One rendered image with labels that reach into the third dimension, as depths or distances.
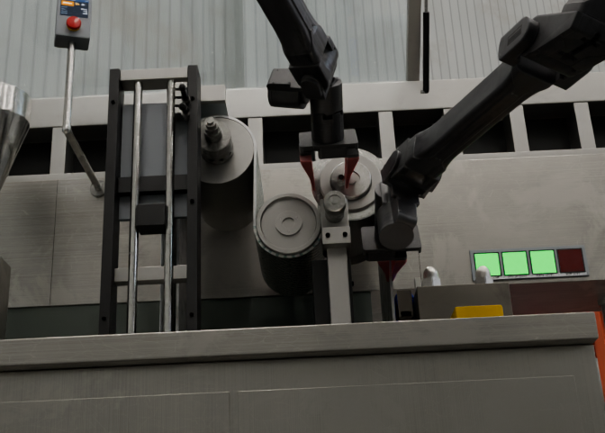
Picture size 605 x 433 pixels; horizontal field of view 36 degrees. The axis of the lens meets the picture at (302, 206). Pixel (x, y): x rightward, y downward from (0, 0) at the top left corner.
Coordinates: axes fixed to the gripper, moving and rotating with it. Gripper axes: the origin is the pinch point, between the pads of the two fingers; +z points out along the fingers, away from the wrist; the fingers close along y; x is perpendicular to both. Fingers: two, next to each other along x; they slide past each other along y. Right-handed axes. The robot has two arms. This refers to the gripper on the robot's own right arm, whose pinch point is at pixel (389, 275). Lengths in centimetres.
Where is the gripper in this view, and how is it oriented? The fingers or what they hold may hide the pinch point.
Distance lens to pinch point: 170.5
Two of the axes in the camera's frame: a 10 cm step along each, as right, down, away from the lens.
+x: -0.3, -6.1, 8.0
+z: 0.4, 7.9, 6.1
